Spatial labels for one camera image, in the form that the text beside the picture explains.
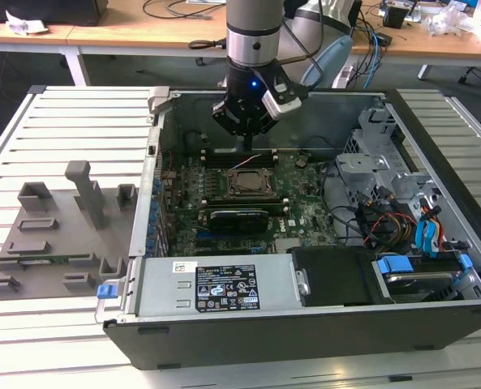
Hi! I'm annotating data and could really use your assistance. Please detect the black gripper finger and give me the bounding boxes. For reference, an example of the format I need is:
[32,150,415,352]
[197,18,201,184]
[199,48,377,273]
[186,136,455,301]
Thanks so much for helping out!
[212,98,254,153]
[247,115,281,153]

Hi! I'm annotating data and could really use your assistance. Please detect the silver CPU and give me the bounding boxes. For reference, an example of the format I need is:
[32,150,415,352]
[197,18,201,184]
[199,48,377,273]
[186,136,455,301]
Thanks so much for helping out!
[238,173,265,191]

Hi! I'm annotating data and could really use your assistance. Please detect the metal socket cover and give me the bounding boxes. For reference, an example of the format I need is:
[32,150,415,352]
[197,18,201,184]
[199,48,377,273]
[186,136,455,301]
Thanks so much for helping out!
[226,167,275,199]

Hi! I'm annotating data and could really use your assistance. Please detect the black RAM slot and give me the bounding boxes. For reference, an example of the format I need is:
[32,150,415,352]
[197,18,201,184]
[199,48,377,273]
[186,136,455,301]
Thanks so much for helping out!
[202,162,279,169]
[202,199,286,206]
[201,153,277,160]
[203,203,287,211]
[201,148,277,156]
[202,157,278,165]
[202,196,284,202]

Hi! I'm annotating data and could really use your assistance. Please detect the round black component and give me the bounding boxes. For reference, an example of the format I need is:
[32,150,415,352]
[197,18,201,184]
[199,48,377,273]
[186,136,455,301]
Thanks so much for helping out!
[184,130,204,152]

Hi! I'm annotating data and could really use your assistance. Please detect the grey plastic case latch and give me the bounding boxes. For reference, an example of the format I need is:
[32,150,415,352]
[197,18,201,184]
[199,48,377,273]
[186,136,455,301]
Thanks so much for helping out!
[148,86,172,115]

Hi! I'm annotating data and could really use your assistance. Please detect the green motherboard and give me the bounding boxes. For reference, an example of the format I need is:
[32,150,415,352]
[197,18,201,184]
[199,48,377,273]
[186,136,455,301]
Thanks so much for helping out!
[158,149,342,259]

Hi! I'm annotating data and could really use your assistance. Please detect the black graphics card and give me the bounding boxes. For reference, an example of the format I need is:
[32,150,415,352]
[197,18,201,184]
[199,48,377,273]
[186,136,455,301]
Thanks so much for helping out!
[205,207,270,235]

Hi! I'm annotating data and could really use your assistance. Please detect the grey metal drive cage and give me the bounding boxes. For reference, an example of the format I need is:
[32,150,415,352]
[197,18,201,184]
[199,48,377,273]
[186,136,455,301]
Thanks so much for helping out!
[332,103,442,203]

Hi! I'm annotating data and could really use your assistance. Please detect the long wooden desk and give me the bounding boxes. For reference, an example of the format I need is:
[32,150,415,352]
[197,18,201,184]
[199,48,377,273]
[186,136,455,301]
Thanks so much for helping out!
[0,0,481,88]

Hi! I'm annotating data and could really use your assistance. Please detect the small silver heatsink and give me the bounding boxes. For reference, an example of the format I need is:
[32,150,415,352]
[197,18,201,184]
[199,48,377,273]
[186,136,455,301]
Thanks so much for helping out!
[275,237,303,254]

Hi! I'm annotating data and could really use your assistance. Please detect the black plastic shroud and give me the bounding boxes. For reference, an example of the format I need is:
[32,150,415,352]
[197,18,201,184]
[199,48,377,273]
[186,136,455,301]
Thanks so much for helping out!
[286,245,396,308]

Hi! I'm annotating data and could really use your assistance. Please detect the small black box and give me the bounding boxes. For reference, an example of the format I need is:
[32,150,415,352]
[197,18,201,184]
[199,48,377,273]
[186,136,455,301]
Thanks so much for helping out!
[383,6,410,29]

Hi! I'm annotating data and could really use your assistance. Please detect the grey power supply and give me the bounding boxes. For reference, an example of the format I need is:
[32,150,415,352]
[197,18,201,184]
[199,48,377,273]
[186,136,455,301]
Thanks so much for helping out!
[116,254,311,323]

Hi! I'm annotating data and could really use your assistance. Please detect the hard disk in blue carrier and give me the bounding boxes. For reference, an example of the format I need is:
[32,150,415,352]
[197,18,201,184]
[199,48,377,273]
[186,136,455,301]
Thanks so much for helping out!
[371,254,475,304]

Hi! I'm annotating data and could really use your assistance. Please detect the grey parts rack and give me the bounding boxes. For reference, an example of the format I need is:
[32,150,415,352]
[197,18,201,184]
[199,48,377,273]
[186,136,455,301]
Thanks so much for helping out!
[0,160,140,301]

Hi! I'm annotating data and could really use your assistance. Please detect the clear plastic bag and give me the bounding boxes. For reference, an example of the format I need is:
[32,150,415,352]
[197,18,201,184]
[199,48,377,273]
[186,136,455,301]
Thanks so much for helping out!
[424,2,475,36]

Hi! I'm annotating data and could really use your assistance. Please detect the large black box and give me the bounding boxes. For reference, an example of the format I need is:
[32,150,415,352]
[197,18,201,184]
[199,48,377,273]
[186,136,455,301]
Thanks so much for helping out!
[0,0,110,24]

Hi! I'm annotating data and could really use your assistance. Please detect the black PC case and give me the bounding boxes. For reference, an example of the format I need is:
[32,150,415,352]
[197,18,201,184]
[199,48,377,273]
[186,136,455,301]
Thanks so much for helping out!
[95,86,481,370]

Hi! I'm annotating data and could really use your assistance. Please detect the crumpled white paper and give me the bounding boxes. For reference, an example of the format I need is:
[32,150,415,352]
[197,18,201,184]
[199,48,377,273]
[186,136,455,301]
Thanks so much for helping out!
[4,10,49,36]

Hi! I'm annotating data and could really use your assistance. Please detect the green RAM stick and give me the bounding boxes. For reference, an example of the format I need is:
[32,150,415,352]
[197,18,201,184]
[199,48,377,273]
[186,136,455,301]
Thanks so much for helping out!
[16,256,69,267]

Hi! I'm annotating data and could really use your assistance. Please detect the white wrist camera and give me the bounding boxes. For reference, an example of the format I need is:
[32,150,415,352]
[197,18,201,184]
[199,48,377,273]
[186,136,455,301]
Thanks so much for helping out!
[260,68,309,121]

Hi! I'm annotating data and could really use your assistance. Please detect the red blue white wire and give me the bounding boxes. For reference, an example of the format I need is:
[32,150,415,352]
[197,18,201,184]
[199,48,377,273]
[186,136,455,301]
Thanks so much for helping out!
[228,152,263,170]

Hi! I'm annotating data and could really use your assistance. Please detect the blue cable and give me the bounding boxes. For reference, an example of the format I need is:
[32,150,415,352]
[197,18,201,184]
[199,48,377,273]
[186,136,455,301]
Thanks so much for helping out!
[367,30,383,88]

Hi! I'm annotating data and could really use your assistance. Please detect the red yellow power wires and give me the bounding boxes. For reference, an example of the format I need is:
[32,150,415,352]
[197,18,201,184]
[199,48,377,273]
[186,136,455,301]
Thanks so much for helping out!
[355,202,418,250]

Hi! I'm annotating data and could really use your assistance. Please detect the blue flat wire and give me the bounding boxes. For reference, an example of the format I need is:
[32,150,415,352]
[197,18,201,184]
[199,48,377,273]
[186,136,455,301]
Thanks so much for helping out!
[415,206,444,260]

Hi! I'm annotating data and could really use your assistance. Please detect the orange flat wire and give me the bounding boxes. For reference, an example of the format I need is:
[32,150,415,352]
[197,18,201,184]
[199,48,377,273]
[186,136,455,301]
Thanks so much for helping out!
[434,216,448,254]

